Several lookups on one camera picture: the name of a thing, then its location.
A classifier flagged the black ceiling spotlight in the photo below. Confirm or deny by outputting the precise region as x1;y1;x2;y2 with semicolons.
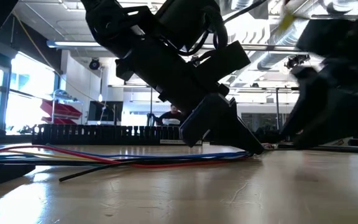
88;57;101;71

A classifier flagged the black metal pole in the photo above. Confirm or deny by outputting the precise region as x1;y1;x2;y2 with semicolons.
274;87;281;130

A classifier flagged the black slotted cable duct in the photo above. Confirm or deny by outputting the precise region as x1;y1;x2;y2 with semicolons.
31;123;203;146

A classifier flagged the yellow wire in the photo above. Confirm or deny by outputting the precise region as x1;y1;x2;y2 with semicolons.
6;150;111;162

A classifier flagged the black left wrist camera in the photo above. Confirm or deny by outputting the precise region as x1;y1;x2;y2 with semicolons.
194;40;252;93

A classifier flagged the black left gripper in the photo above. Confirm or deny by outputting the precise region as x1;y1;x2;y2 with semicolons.
114;39;265;156

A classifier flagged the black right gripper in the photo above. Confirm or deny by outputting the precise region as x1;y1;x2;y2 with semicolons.
279;17;358;150

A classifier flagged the black flat duct cover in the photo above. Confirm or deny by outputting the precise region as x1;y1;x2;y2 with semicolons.
275;141;358;156

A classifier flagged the yellow cable tag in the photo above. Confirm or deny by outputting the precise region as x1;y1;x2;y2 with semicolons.
278;9;296;32

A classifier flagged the person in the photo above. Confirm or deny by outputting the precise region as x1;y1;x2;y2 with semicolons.
152;104;186;127

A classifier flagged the black screen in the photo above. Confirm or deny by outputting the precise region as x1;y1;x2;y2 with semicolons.
87;100;124;123

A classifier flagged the shelf with red bins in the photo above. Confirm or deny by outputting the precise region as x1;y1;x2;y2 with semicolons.
40;89;83;126

